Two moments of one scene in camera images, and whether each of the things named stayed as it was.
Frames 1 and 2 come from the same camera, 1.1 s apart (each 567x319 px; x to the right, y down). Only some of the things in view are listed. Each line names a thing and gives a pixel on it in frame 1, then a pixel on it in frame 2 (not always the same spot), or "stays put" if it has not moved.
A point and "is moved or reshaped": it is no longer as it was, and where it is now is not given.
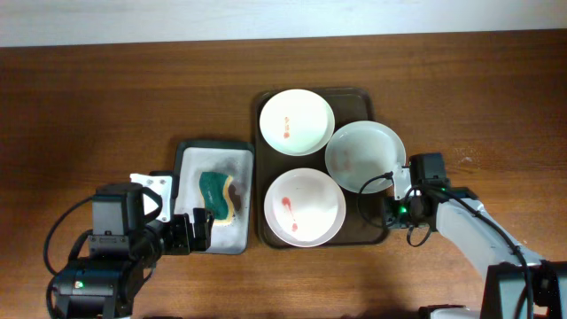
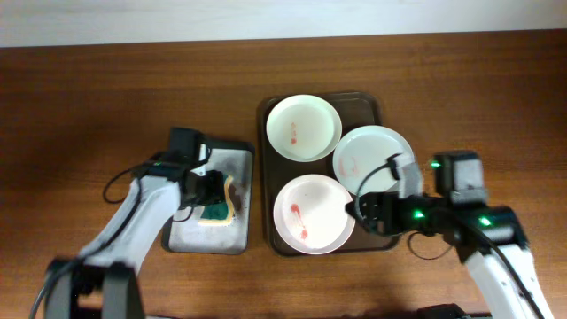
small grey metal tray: [218, 176] stays put
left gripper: [202, 242] → [213, 190]
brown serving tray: [349, 105] → [369, 242]
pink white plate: [305, 207] is moved or reshaped
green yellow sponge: [214, 189] stays put
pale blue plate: [359, 151] is moved or reshaped
